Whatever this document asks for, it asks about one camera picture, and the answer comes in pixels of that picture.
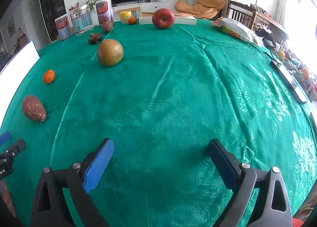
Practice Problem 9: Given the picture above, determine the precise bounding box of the far small tangerine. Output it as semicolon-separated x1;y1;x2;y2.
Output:
128;17;137;25

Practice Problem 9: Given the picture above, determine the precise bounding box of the clear plastic jar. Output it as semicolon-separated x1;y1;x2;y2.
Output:
69;5;94;36

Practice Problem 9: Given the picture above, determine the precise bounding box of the green satin tablecloth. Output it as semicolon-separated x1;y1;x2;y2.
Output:
1;21;316;226

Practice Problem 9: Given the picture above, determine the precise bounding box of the snack bag on table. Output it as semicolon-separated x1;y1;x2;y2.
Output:
211;17;264;47

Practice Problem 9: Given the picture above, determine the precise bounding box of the dark dried mangosteen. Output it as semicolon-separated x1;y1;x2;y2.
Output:
88;33;102;45

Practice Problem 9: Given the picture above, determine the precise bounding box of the orange lounge chair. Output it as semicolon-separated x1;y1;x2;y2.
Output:
174;0;226;20

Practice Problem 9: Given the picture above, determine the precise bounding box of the white tv cabinet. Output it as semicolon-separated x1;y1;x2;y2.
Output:
112;2;171;21

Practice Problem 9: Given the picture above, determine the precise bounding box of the right orange-label tin can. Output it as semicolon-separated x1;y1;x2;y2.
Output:
95;0;113;25

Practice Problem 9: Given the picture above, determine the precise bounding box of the brown sweet potato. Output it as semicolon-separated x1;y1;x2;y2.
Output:
22;95;46;122
101;21;113;33

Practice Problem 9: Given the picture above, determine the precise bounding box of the orange-label tin can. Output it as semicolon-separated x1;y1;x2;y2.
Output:
54;14;72;40
95;0;113;25

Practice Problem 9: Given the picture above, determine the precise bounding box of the large yellow-green pomelo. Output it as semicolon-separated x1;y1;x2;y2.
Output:
97;39;124;67

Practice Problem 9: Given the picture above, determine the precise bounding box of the left orange-label tin can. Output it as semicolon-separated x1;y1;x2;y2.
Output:
54;14;72;40

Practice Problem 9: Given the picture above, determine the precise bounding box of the yellow lidded cup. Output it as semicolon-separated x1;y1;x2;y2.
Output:
119;11;132;24

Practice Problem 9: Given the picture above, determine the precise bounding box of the red apple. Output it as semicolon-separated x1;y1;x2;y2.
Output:
152;8;175;29

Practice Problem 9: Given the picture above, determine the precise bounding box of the flat white book box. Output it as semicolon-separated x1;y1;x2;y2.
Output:
139;12;197;26

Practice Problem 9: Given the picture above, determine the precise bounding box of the wooden chair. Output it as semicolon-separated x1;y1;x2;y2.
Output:
227;0;257;30

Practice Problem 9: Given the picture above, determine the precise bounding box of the small orange tangerine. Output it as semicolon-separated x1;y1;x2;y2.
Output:
42;69;55;84

